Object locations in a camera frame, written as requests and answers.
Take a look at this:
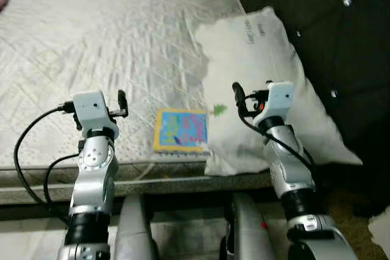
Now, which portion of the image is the black bed base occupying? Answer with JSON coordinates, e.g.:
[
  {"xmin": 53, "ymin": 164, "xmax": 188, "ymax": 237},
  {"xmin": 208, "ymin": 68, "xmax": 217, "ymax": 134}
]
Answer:
[{"xmin": 0, "ymin": 190, "xmax": 287, "ymax": 221}]

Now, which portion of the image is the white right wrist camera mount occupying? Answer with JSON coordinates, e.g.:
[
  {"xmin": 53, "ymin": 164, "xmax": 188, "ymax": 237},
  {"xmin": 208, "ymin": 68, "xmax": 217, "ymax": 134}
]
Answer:
[{"xmin": 252, "ymin": 81, "xmax": 295, "ymax": 128}]

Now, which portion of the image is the white torn cardboard piece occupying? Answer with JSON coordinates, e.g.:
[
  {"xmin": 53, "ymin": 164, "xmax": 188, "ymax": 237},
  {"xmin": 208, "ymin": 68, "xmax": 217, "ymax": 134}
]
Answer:
[{"xmin": 367, "ymin": 207, "xmax": 390, "ymax": 260}]

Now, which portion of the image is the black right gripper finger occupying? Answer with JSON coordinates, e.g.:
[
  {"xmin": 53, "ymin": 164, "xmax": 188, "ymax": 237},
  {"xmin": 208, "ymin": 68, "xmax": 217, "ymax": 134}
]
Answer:
[{"xmin": 231, "ymin": 82, "xmax": 248, "ymax": 118}]

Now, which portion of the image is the black tufted headboard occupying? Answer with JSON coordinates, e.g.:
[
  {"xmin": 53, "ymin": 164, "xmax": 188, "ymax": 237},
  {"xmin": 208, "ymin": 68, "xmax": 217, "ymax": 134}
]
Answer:
[{"xmin": 227, "ymin": 0, "xmax": 390, "ymax": 215}]

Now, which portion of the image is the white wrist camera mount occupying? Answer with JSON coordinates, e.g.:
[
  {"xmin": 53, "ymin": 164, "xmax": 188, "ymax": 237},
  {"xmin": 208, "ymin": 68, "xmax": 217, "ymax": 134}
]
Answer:
[
  {"xmin": 71, "ymin": 91, "xmax": 121, "ymax": 140},
  {"xmin": 252, "ymin": 81, "xmax": 295, "ymax": 128}
]

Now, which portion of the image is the grey patterned mattress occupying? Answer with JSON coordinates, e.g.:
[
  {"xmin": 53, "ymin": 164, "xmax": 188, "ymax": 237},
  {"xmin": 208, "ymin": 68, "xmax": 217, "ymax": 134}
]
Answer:
[{"xmin": 0, "ymin": 0, "xmax": 308, "ymax": 206}]

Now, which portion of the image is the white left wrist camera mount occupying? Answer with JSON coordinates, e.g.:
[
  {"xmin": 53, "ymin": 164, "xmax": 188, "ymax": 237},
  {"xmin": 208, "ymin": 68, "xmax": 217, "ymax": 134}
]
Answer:
[{"xmin": 71, "ymin": 91, "xmax": 121, "ymax": 140}]

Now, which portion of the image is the white pillow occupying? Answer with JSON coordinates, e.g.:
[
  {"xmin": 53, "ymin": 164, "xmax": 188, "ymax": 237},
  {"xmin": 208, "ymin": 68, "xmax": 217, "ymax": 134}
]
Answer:
[{"xmin": 193, "ymin": 7, "xmax": 364, "ymax": 177}]

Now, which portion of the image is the brown floor mat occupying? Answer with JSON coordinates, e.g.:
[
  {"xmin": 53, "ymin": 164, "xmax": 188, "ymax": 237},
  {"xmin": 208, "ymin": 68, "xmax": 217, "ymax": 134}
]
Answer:
[{"xmin": 320, "ymin": 188, "xmax": 390, "ymax": 260}]

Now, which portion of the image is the colourful children's picture book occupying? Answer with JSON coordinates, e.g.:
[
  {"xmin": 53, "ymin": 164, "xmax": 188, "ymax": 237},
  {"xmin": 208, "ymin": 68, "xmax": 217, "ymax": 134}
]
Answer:
[{"xmin": 152, "ymin": 108, "xmax": 210, "ymax": 153}]

